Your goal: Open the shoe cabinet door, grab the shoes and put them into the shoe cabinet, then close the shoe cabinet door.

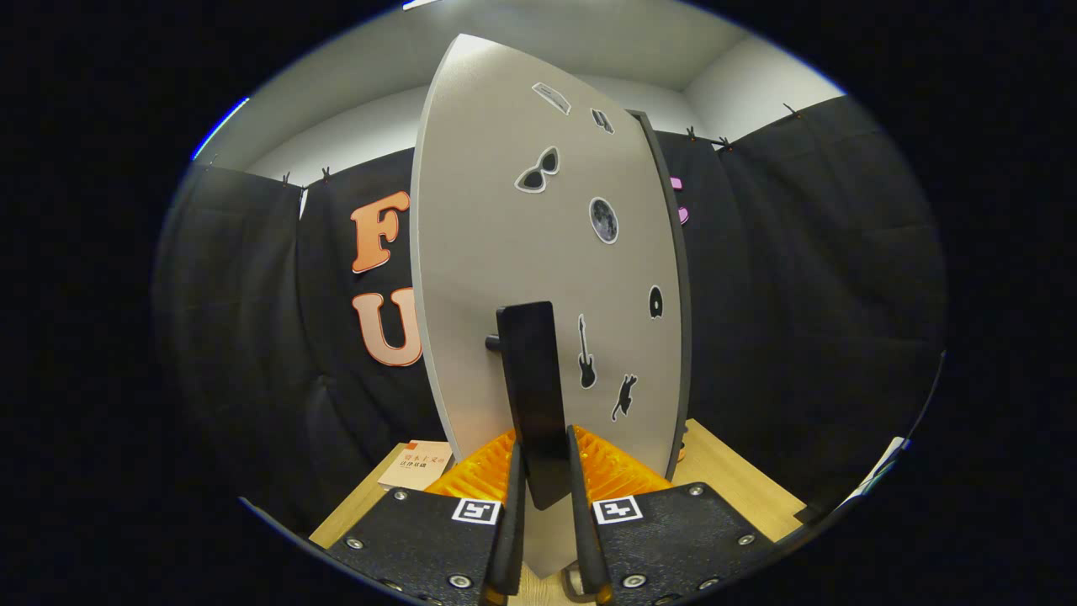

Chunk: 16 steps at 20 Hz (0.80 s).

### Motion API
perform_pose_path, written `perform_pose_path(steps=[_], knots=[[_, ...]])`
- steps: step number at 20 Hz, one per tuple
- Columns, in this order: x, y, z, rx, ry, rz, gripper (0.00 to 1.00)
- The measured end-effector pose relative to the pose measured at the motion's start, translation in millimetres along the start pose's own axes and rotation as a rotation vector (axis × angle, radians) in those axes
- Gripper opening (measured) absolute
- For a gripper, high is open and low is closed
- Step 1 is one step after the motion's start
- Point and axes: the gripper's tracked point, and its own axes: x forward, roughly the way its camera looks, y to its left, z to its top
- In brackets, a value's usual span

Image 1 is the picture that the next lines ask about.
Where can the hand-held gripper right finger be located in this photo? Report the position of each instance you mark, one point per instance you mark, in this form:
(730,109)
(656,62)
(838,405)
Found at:
(585,539)

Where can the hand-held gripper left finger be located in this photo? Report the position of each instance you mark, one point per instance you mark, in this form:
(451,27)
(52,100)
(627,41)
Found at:
(513,539)

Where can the dark grey shoe cabinet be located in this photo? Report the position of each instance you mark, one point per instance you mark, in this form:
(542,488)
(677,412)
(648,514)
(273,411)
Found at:
(686,295)

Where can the white shoe cabinet door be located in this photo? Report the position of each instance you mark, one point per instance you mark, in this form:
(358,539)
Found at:
(488,210)

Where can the beige book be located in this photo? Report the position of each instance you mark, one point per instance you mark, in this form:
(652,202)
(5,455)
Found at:
(416,467)

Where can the white and green object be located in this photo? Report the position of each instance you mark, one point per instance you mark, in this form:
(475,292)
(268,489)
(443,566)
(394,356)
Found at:
(888,459)

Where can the black backdrop cloth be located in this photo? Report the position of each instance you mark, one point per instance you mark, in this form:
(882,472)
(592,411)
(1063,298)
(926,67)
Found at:
(799,295)

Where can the ceiling light panel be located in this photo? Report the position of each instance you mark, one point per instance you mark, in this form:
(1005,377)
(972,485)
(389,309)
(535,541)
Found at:
(220,128)
(419,3)

